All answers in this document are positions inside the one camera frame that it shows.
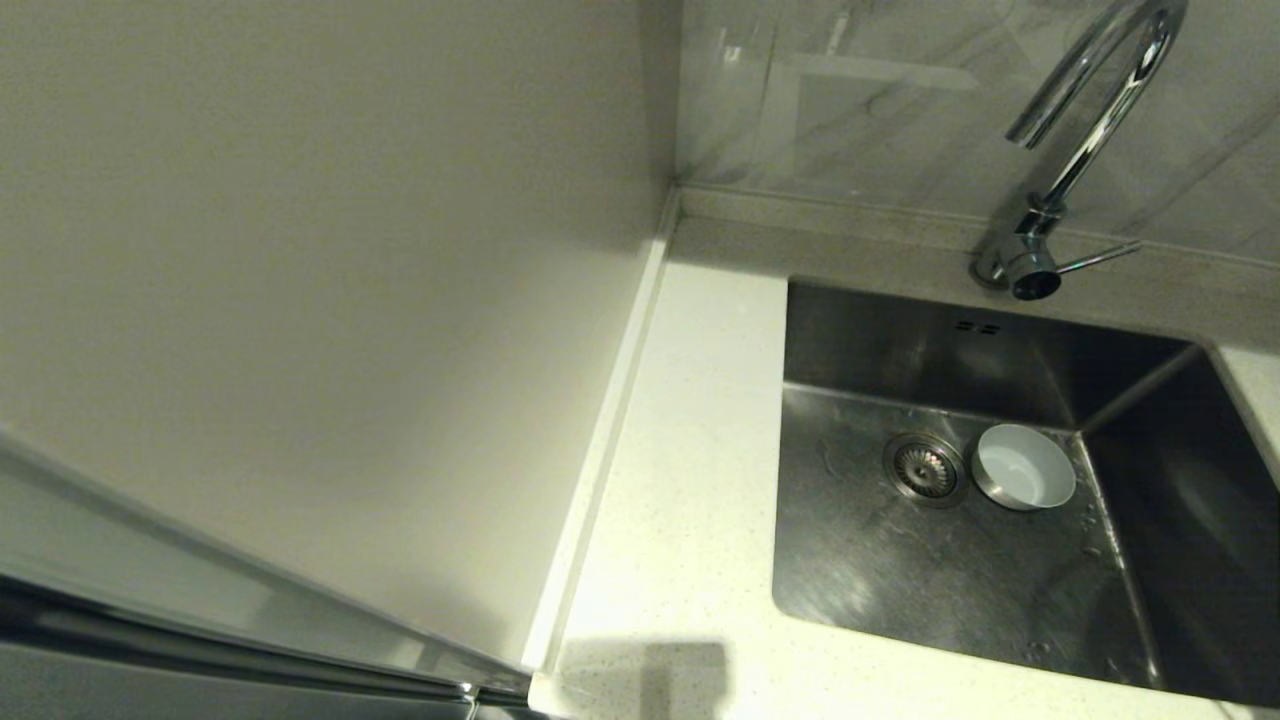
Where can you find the pale blue bowl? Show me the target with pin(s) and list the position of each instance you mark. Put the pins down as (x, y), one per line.
(1025, 468)

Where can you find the thin chrome faucet lever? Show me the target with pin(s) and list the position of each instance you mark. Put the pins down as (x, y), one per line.
(1100, 258)

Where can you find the stainless steel sink basin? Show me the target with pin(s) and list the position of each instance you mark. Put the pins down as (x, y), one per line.
(920, 580)

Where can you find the white countertop trim strip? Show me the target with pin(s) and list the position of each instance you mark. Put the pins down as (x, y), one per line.
(600, 450)

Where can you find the round metal drain strainer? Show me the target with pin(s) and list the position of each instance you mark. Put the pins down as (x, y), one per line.
(925, 470)

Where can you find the chrome gooseneck faucet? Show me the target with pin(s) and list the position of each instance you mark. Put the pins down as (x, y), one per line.
(1077, 165)

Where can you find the shiny steel appliance edge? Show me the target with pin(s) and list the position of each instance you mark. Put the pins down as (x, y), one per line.
(100, 610)

